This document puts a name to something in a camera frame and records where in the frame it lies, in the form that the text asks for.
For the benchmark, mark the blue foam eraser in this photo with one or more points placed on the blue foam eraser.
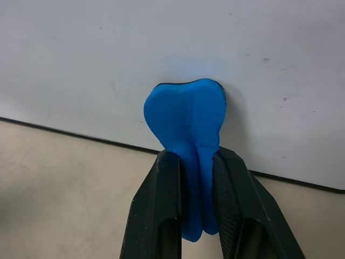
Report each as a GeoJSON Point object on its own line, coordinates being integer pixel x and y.
{"type": "Point", "coordinates": [186, 118]}

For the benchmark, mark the white whiteboard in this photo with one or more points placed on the white whiteboard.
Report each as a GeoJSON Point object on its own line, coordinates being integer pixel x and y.
{"type": "Point", "coordinates": [172, 54]}

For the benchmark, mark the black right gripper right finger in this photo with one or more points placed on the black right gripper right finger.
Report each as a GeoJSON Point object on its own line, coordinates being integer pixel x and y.
{"type": "Point", "coordinates": [242, 199]}

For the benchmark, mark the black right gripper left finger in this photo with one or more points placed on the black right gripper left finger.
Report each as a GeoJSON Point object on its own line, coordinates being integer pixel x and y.
{"type": "Point", "coordinates": [153, 205]}

